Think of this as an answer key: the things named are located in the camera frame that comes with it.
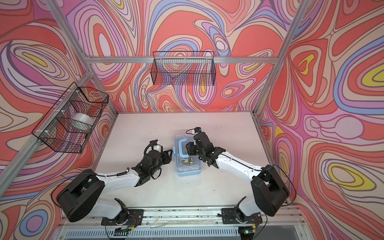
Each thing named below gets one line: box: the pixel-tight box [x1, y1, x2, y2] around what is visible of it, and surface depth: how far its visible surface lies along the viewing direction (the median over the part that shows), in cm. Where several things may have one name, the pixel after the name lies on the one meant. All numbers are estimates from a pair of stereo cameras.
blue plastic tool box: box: [173, 134, 202, 177], surface depth 85 cm
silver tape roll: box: [70, 112, 95, 130], surface depth 73 cm
